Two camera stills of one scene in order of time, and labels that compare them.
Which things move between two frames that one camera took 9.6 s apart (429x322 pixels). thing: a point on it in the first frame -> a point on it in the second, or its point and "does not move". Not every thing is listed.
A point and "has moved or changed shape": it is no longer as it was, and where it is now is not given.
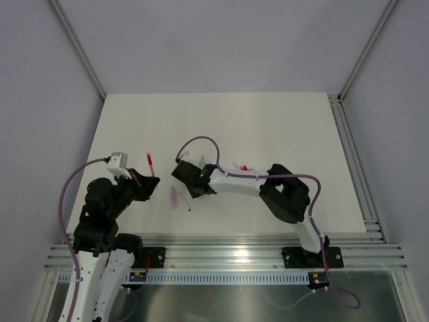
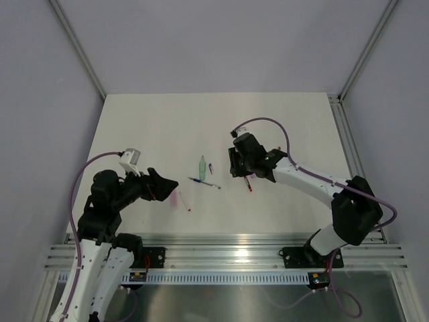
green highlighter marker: [202, 162] does not move
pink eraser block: [173, 198] does not move
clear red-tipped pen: [189, 208] does not move
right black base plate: [296, 257] does not move
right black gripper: [193, 192] -> [235, 169]
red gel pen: [149, 160] has moved or changed shape
